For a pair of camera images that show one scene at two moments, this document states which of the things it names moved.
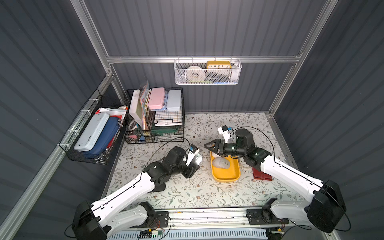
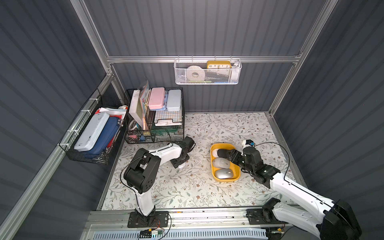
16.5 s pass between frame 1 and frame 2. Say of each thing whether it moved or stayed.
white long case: stayed
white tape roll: stayed
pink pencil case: stayed
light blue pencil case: stayed
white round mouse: moved
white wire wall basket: stayed
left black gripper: moved
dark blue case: stayed
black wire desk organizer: stayed
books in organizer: stayed
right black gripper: moved
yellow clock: stayed
